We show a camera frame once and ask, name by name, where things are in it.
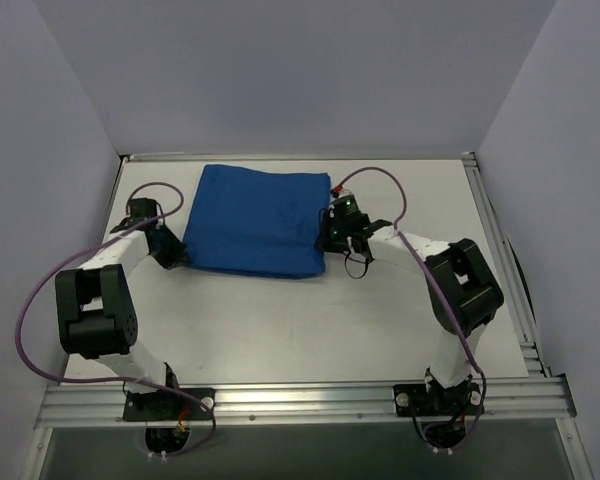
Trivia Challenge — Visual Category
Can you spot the blue surgical cloth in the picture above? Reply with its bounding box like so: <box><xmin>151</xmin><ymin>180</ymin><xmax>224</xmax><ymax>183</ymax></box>
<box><xmin>183</xmin><ymin>165</ymin><xmax>331</xmax><ymax>279</ymax></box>

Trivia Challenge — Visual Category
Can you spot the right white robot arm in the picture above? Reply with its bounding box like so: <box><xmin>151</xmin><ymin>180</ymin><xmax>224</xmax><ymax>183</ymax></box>
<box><xmin>316</xmin><ymin>192</ymin><xmax>504</xmax><ymax>413</ymax></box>

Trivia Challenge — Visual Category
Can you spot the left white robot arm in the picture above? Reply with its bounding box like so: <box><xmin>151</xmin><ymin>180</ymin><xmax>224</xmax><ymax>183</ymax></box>
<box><xmin>54</xmin><ymin>198</ymin><xmax>189</xmax><ymax>419</ymax></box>

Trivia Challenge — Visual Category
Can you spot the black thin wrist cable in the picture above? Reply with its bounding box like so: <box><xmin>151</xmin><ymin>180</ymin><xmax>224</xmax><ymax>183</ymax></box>
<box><xmin>342</xmin><ymin>234</ymin><xmax>376</xmax><ymax>281</ymax></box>

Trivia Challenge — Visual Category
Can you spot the back aluminium frame rail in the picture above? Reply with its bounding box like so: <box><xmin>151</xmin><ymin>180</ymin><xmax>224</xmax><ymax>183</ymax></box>
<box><xmin>124</xmin><ymin>151</ymin><xmax>477</xmax><ymax>162</ymax></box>

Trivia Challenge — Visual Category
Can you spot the aluminium frame rail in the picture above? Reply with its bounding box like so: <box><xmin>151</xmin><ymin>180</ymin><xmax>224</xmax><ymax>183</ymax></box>
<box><xmin>35</xmin><ymin>377</ymin><xmax>576</xmax><ymax>428</ymax></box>
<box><xmin>124</xmin><ymin>151</ymin><xmax>477</xmax><ymax>162</ymax></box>
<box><xmin>462</xmin><ymin>152</ymin><xmax>552</xmax><ymax>377</ymax></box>

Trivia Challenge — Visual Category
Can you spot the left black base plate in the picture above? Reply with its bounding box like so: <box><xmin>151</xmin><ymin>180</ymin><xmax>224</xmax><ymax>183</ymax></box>
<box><xmin>122</xmin><ymin>391</ymin><xmax>211</xmax><ymax>422</ymax></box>

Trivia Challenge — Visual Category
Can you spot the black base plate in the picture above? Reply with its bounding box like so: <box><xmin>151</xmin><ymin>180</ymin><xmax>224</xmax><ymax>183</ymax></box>
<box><xmin>392</xmin><ymin>380</ymin><xmax>484</xmax><ymax>417</ymax></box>
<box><xmin>122</xmin><ymin>391</ymin><xmax>211</xmax><ymax>422</ymax></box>

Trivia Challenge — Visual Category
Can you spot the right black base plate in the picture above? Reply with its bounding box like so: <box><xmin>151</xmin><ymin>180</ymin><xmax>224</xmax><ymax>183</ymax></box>
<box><xmin>392</xmin><ymin>380</ymin><xmax>484</xmax><ymax>417</ymax></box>

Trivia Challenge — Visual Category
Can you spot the right aluminium frame rail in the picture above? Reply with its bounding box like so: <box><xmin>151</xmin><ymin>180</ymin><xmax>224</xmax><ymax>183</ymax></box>
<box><xmin>462</xmin><ymin>152</ymin><xmax>552</xmax><ymax>377</ymax></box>

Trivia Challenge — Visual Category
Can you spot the front aluminium frame rail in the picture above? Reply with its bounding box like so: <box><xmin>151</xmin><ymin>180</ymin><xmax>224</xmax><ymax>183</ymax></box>
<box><xmin>35</xmin><ymin>377</ymin><xmax>576</xmax><ymax>428</ymax></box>

